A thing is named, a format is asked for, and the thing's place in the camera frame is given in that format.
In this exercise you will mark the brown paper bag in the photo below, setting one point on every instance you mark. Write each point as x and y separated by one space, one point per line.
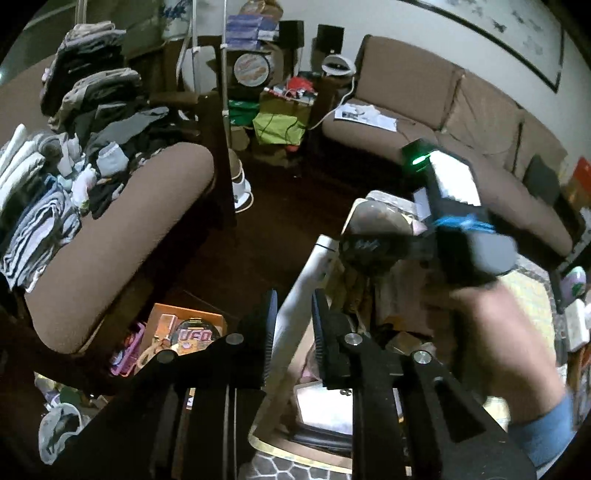
261 7

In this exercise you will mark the white round device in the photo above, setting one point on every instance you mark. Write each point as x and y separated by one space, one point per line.
339 64

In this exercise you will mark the brown armchair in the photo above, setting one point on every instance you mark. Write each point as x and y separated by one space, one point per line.
115 258

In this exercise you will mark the white tube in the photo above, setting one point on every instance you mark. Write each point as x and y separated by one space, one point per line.
295 323

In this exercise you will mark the person's right forearm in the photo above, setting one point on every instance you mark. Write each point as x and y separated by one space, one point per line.
545 434

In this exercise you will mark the cardboard box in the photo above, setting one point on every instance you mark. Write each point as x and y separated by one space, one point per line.
401 300

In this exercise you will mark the black speaker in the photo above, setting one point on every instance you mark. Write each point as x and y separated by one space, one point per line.
291 34
330 39

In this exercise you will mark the dark wooden side table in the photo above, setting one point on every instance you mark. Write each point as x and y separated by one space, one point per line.
217 152

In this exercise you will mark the purple egg-shaped container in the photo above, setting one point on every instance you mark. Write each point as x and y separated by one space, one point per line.
575 281

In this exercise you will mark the dark grey cushion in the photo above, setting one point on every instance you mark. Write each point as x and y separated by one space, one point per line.
542 177

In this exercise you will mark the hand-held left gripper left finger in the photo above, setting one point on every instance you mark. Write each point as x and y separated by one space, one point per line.
269 337

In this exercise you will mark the round printed tin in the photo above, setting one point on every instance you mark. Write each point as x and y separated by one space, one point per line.
251 69

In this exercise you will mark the bright green bag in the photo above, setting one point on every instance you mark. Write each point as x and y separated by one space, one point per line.
277 127

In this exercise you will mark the white tissue box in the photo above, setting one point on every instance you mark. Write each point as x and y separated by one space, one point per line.
579 323

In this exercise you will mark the pink plastic toy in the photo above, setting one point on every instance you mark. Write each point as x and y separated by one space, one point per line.
127 355

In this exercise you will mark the framed ink painting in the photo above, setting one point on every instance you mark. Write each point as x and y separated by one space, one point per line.
508 27

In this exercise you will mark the printed papers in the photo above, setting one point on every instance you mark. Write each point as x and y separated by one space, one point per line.
364 115

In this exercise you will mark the stack of blue packs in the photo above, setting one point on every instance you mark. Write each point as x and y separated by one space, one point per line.
251 30

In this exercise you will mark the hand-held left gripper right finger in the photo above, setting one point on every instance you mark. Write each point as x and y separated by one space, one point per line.
321 341

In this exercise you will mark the person's right hand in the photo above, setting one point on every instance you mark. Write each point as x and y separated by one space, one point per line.
498 350

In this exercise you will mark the grey cloth bag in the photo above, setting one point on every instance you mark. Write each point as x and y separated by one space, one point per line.
60 429

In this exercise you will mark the red white toy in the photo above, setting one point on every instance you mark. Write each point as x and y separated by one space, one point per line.
298 83

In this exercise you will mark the brown sofa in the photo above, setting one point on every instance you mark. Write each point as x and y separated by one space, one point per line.
485 120

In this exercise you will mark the pile of folded clothes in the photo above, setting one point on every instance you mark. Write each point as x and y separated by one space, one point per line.
92 115

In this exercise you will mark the white pole rack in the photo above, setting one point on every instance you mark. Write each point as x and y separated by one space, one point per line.
225 92

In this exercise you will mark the orange box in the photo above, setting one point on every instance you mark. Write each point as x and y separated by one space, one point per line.
217 318

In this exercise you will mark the red gift box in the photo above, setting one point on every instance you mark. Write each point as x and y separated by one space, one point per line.
581 177

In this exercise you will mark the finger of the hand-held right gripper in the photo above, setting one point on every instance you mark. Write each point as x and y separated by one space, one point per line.
392 249

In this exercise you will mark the yellow checked cloth desktop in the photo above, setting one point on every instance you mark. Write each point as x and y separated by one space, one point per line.
531 290

